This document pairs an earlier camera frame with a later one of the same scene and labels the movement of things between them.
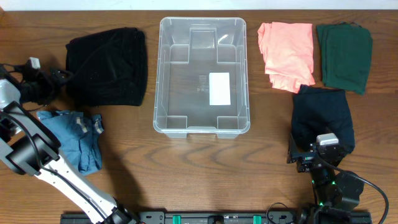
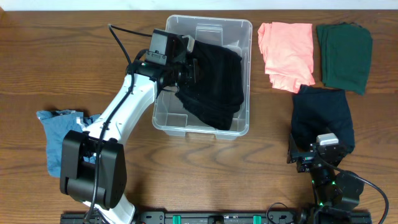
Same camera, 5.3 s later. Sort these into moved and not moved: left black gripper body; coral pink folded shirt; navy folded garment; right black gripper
Moved: left black gripper body
Not moved: right black gripper; coral pink folded shirt; navy folded garment
